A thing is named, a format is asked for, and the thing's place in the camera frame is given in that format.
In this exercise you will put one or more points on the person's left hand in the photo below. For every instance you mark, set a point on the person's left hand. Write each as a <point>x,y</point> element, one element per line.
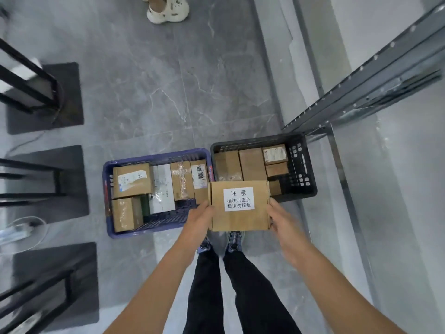
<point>198,226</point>

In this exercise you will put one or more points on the person's right hand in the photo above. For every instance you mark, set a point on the person's right hand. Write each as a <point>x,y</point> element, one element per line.
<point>290,236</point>

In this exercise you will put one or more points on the brown box handwritten label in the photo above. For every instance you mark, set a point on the brown box handwritten label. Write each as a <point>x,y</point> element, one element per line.
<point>200,194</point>

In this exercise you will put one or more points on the long taped brown box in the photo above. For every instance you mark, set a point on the long taped brown box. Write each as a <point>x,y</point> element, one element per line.
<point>180,191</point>

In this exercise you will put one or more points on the white cardboard box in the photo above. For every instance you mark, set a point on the white cardboard box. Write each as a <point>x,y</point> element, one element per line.
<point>163,205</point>

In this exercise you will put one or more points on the black plastic crate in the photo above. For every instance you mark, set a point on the black plastic crate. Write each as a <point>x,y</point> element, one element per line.
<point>299,196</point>

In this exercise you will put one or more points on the brown box square white label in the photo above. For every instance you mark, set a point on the brown box square white label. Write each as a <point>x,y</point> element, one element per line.
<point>240,220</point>

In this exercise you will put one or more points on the green cardboard box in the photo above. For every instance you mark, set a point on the green cardboard box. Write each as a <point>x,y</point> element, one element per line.
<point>145,205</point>

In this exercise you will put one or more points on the brown cardboard box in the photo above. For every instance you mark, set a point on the brown cardboard box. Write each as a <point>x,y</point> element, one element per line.
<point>226,166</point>

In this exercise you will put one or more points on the taped brown box red print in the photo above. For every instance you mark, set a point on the taped brown box red print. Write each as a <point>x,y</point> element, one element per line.
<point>278,169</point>

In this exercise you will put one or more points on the square brown box clear tape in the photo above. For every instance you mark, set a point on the square brown box clear tape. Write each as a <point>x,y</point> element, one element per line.
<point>127,215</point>

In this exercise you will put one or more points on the brown box peeling white label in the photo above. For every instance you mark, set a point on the brown box peeling white label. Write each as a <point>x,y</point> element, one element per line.
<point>132,191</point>

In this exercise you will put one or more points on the large plain brown box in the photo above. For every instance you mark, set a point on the large plain brown box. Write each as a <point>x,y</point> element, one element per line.
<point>252,163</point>

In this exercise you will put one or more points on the brown box barcode label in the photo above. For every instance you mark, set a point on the brown box barcode label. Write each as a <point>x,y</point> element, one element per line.
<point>274,154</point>

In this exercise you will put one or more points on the blue plastic crate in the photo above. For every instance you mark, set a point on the blue plastic crate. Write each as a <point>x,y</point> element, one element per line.
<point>107,205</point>

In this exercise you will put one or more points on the person's right forearm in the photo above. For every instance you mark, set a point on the person's right forearm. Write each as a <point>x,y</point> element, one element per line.
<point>347,295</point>

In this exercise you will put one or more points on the person's left forearm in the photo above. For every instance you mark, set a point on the person's left forearm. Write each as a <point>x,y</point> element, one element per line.
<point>153,292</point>

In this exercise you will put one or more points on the person's right shoe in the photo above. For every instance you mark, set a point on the person's right shoe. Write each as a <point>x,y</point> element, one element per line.
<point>234,241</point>

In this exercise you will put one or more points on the person's right leg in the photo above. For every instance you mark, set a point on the person's right leg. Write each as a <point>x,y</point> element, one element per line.
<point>257,295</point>

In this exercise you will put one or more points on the person's leg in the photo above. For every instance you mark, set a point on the person's leg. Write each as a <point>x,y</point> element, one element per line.
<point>203,295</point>
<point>257,295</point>

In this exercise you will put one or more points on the person's left leg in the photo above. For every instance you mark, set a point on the person's left leg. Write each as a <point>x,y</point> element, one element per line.
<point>203,295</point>

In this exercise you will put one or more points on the white power strip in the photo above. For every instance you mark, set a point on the white power strip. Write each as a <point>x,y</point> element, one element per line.
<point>17,233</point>

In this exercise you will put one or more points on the white paper sheet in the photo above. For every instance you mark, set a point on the white paper sheet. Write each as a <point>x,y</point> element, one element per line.
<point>33,64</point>

